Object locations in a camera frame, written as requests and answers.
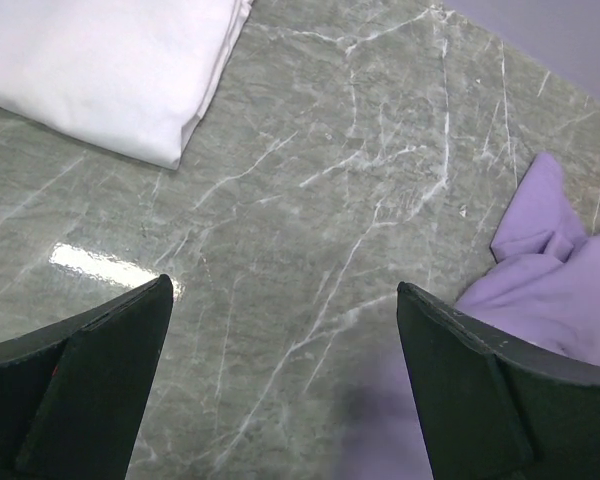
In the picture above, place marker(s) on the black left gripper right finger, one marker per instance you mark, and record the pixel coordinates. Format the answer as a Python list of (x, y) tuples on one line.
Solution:
[(492, 406)]

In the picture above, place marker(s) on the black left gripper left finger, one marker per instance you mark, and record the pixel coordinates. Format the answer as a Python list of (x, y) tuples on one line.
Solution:
[(73, 394)]

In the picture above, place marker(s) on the purple t shirt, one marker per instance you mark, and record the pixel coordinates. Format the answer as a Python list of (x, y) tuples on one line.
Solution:
[(545, 285)]

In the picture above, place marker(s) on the folded white t shirt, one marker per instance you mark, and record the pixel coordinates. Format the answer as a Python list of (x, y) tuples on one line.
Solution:
[(132, 77)]

